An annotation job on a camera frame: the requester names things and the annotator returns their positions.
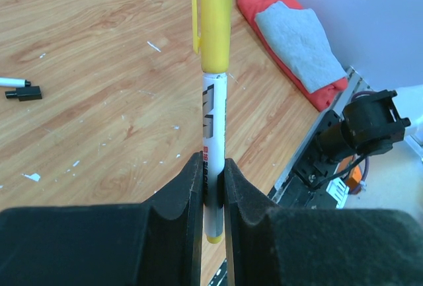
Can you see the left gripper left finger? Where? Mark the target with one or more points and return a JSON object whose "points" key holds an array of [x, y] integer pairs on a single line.
{"points": [[155, 242]]}

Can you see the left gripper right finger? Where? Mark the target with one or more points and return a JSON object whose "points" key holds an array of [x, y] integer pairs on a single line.
{"points": [[267, 244]]}

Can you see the white marker yellow end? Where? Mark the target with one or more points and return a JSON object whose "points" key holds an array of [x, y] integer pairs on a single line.
{"points": [[214, 101]]}

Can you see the yellow pen cap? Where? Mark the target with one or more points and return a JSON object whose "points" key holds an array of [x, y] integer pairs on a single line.
{"points": [[211, 33]]}

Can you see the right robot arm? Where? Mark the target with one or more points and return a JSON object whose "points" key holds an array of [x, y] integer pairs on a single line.
{"points": [[372, 123]]}

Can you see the black pen cap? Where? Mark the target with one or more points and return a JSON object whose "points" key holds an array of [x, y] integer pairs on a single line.
{"points": [[25, 93]]}

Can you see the white pen black end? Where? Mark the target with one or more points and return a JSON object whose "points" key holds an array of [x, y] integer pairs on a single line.
{"points": [[14, 82]]}

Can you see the red and grey cloth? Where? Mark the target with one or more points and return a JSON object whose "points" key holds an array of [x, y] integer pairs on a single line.
{"points": [[295, 39]]}

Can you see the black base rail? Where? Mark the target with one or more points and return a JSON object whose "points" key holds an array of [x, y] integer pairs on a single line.
{"points": [[330, 175]]}

